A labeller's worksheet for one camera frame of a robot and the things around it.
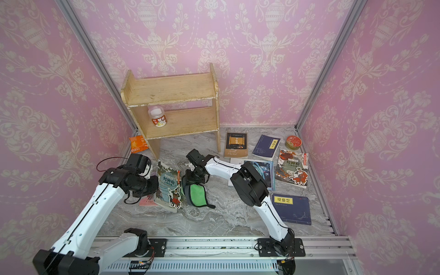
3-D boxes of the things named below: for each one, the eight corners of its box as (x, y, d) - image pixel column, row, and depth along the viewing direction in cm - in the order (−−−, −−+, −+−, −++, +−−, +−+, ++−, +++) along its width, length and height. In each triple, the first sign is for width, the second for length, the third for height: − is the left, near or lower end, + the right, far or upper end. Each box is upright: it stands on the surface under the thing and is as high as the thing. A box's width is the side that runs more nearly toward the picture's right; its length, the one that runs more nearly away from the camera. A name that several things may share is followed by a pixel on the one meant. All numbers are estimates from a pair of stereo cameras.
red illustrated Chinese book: (274, 179, 97) (275, 177, 96) (279, 148, 111) (280, 146, 109) (306, 188, 94) (307, 186, 92) (307, 156, 108) (308, 153, 106)
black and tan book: (224, 157, 107) (224, 155, 106) (224, 134, 120) (224, 132, 118) (248, 157, 107) (248, 155, 106) (246, 134, 120) (246, 132, 118)
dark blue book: (277, 224, 83) (278, 223, 81) (272, 195, 91) (273, 194, 90) (314, 224, 82) (316, 223, 81) (305, 195, 91) (306, 194, 90)
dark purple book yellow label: (252, 154, 108) (253, 151, 106) (261, 136, 118) (262, 132, 116) (272, 162, 105) (273, 159, 102) (279, 142, 115) (280, 139, 112)
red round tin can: (287, 149, 110) (288, 146, 108) (283, 138, 116) (285, 135, 114) (301, 149, 110) (303, 146, 108) (297, 138, 116) (299, 135, 114)
